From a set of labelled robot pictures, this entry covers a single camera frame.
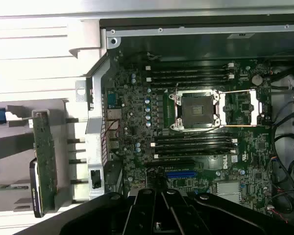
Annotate green motherboard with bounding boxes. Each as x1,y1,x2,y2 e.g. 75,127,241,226
102,52,275,216

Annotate blue expansion slot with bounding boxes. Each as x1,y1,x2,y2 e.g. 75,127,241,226
165,170,198,179

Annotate silver socket cover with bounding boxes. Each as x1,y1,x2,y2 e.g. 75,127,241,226
219,89,264,127

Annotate grey parts rack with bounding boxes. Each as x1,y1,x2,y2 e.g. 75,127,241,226
0,97,75,213

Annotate dark grey open PC case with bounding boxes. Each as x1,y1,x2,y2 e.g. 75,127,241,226
84,17,294,235

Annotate silver chipset heatsink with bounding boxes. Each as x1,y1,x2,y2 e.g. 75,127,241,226
215,182,243,204

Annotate CPU socket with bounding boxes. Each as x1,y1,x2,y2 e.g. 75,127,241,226
169,91,222,132

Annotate black RAM slot white latches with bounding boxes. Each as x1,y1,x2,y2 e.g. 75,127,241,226
146,74,235,83
145,64,235,72
153,149,237,160
150,138,238,148

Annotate silver coin battery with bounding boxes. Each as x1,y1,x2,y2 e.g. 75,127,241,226
251,74,263,86

